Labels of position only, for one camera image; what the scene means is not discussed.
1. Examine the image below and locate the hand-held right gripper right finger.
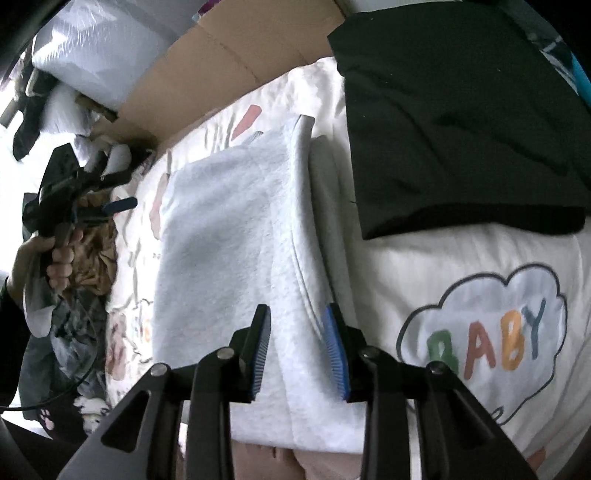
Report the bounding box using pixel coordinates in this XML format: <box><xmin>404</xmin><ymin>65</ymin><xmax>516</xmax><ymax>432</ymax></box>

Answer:
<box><xmin>322</xmin><ymin>303</ymin><xmax>539</xmax><ymax>480</ymax></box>

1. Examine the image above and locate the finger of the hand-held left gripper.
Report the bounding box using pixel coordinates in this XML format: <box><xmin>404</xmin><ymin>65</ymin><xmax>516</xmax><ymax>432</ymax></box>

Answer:
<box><xmin>74</xmin><ymin>198</ymin><xmax>139</xmax><ymax>227</ymax></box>
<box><xmin>92</xmin><ymin>170</ymin><xmax>134</xmax><ymax>188</ymax></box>

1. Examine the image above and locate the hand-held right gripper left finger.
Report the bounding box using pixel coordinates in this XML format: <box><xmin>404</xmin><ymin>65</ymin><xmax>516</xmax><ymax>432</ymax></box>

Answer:
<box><xmin>58</xmin><ymin>304</ymin><xmax>272</xmax><ymax>480</ymax></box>

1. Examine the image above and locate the light grey sweatshirt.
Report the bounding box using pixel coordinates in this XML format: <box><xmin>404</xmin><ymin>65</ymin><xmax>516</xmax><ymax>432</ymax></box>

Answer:
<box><xmin>152</xmin><ymin>114</ymin><xmax>370</xmax><ymax>455</ymax></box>

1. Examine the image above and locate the person's left hand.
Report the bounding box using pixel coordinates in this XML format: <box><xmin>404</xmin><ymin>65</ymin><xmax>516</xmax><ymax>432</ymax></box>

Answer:
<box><xmin>7</xmin><ymin>228</ymin><xmax>84</xmax><ymax>301</ymax></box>

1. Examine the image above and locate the brown garment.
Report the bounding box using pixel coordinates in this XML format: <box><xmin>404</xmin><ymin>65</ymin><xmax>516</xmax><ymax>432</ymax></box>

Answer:
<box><xmin>69</xmin><ymin>217</ymin><xmax>118</xmax><ymax>296</ymax></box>

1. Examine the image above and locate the black cloth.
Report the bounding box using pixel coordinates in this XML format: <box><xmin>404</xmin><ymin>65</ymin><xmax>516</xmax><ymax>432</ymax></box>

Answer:
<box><xmin>11</xmin><ymin>60</ymin><xmax>51</xmax><ymax>162</ymax></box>

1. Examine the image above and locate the white pillow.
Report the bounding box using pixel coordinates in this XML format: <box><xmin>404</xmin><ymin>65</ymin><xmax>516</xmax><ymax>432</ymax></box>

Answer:
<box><xmin>41</xmin><ymin>85</ymin><xmax>95</xmax><ymax>137</ymax></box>

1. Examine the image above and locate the dark camouflage garment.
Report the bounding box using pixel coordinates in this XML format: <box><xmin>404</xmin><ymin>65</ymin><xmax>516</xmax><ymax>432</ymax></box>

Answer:
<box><xmin>51</xmin><ymin>295</ymin><xmax>109</xmax><ymax>370</ymax></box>

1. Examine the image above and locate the cream bear print bed sheet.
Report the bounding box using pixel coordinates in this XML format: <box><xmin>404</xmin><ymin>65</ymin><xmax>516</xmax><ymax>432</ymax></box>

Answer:
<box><xmin>104</xmin><ymin>55</ymin><xmax>591</xmax><ymax>480</ymax></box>

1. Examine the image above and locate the flattened cardboard sheet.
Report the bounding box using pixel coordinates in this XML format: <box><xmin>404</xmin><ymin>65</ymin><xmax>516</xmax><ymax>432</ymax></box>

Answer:
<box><xmin>113</xmin><ymin>0</ymin><xmax>347</xmax><ymax>151</ymax></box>

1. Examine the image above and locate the white spotted fluffy blanket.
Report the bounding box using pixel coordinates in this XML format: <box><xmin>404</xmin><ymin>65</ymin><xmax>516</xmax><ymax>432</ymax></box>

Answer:
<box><xmin>74</xmin><ymin>394</ymin><xmax>114</xmax><ymax>435</ymax></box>

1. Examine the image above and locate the grey-blue garment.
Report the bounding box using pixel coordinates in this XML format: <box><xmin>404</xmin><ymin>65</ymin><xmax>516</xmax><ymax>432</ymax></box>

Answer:
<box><xmin>21</xmin><ymin>337</ymin><xmax>107</xmax><ymax>418</ymax></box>

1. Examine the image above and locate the black paw print plush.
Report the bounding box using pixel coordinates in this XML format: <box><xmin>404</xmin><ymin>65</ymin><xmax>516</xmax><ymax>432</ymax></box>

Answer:
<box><xmin>34</xmin><ymin>397</ymin><xmax>84</xmax><ymax>444</ymax></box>

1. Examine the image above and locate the person's leg in black pants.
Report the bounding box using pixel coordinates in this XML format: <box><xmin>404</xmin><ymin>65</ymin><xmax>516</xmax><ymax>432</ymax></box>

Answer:
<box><xmin>0</xmin><ymin>415</ymin><xmax>84</xmax><ymax>480</ymax></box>

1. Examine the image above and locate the folded black garment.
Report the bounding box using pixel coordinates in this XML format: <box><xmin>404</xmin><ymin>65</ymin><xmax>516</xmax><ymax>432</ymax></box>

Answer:
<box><xmin>327</xmin><ymin>2</ymin><xmax>591</xmax><ymax>241</ymax></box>

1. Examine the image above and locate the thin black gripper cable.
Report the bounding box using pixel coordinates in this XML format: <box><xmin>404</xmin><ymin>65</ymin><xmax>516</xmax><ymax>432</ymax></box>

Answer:
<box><xmin>0</xmin><ymin>277</ymin><xmax>102</xmax><ymax>414</ymax></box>

